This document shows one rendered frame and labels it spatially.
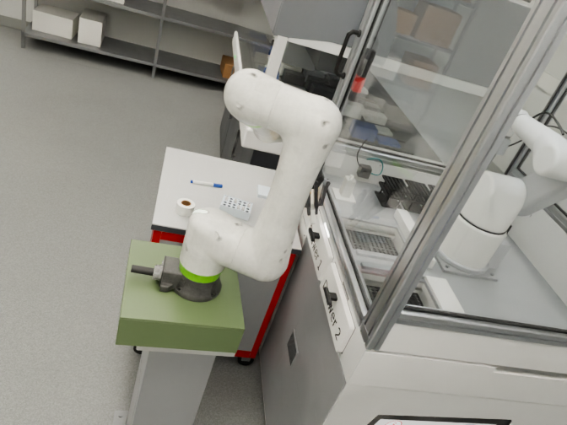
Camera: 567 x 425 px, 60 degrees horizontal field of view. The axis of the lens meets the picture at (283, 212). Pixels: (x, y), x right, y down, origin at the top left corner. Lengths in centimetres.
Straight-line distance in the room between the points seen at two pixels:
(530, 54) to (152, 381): 132
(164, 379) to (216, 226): 56
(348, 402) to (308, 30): 153
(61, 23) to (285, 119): 448
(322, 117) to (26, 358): 171
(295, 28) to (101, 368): 169
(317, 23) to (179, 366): 151
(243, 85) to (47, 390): 156
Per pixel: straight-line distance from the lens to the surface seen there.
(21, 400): 226
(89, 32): 538
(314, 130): 110
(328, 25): 230
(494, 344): 153
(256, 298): 210
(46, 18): 548
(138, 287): 144
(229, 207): 198
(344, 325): 147
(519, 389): 174
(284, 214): 121
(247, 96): 112
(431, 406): 167
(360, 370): 144
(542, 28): 106
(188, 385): 167
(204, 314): 140
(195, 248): 133
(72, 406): 224
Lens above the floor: 185
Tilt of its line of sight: 31 degrees down
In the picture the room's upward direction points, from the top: 20 degrees clockwise
